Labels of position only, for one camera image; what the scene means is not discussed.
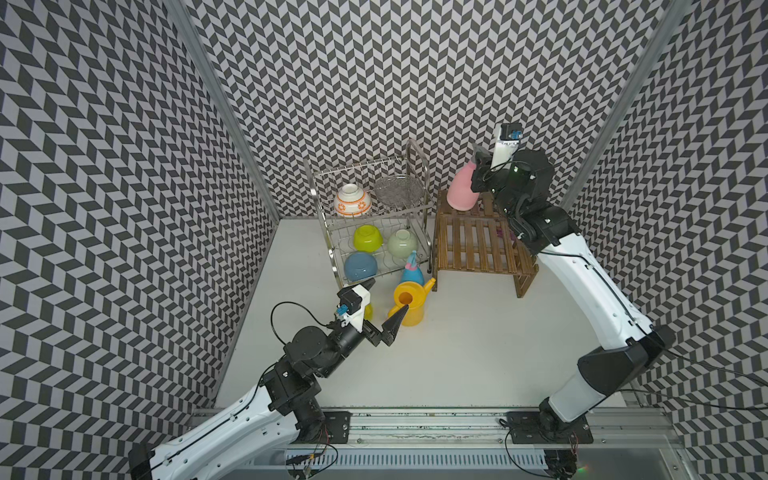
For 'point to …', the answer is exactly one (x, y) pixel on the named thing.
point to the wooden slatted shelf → (479, 240)
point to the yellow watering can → (413, 295)
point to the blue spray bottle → (412, 271)
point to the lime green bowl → (367, 238)
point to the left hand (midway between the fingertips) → (388, 295)
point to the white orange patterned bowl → (351, 201)
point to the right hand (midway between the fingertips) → (481, 158)
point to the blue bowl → (360, 265)
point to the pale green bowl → (402, 243)
